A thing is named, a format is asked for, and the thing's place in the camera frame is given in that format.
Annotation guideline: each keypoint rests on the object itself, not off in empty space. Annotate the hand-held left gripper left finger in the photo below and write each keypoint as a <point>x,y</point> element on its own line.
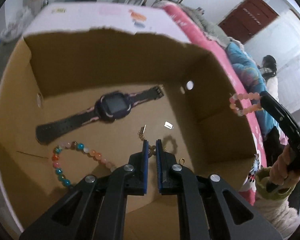
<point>146,165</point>

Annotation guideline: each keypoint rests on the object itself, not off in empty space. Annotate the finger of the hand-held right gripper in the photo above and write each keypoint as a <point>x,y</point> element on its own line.
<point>277,112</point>

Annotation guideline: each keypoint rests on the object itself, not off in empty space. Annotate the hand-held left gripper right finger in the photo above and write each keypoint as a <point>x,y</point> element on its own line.
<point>159,170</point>

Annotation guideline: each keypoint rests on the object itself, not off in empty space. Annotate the small gold crystal earring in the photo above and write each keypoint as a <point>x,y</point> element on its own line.
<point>142,132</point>

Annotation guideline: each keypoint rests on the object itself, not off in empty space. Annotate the purple black smart watch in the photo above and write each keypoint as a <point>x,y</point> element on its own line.
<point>112,105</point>

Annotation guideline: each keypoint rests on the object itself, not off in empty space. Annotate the brown cardboard box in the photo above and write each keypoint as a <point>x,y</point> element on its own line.
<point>102,62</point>

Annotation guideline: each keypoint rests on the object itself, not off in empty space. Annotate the person's right hand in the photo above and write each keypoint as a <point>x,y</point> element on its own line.
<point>280,170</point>

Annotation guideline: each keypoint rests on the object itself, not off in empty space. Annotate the black cloth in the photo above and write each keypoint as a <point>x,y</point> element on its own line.
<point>273,142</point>

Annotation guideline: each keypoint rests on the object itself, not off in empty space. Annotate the small white tag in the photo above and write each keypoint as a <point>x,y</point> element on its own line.
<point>168,125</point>

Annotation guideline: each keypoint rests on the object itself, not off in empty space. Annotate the blue printed blanket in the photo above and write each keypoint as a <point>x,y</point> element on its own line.
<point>247,70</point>

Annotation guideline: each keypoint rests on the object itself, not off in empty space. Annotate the red wooden door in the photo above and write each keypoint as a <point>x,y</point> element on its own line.
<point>250,17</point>

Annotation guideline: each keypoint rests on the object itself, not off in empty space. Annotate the grey fuzzy blanket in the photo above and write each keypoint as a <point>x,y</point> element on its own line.
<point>210,30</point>

